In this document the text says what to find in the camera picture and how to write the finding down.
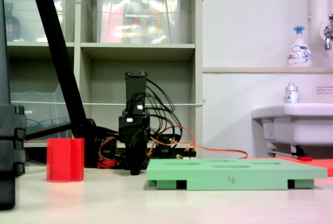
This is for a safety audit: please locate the white blue soap pump bottle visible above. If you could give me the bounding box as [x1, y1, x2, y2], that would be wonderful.
[286, 26, 313, 68]

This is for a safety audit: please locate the dark glass bottle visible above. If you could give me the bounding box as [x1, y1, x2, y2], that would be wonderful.
[4, 2, 22, 42]

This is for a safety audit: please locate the pink package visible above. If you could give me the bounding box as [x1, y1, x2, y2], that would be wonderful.
[99, 2, 124, 44]

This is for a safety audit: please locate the black notched tripod leg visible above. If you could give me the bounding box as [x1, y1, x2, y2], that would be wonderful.
[0, 0, 27, 211]

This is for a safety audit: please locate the white sink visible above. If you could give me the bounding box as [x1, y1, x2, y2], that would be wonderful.
[250, 102, 333, 147]

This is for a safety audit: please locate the long black arm cable bundle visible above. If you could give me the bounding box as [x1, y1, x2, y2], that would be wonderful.
[145, 77, 183, 145]

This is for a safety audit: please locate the red orange wire bundle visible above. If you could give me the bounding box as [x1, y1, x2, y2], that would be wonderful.
[97, 135, 118, 169]

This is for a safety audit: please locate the black gripper cable bundle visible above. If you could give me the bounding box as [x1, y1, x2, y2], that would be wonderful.
[127, 92, 150, 113]

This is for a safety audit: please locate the metal faucet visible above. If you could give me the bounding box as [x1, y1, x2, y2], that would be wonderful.
[319, 14, 333, 51]

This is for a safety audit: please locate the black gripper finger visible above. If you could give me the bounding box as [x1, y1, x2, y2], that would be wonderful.
[137, 140, 149, 174]
[121, 140, 143, 176]

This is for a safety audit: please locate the orange wire loop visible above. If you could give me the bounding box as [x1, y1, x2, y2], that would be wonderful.
[147, 126, 249, 160]

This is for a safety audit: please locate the red cross columnar block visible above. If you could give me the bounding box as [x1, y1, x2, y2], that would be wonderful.
[46, 138, 85, 183]

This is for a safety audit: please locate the small clear bottle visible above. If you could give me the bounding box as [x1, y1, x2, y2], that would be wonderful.
[284, 82, 299, 104]

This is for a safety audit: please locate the pink wall label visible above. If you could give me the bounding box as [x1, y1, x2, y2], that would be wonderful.
[316, 85, 333, 95]

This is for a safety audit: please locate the green shape hole board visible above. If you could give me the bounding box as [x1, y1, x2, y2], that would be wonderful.
[146, 158, 328, 191]

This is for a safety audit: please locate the beige shelf unit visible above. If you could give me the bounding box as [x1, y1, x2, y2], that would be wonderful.
[0, 0, 204, 148]

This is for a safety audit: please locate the white wall pipe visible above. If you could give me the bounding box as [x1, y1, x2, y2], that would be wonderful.
[308, 0, 325, 68]

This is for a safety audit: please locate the orange spray bottle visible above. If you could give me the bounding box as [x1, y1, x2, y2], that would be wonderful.
[146, 0, 164, 43]

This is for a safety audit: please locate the black tripod brace bar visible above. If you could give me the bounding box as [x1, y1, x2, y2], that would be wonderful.
[24, 122, 73, 141]

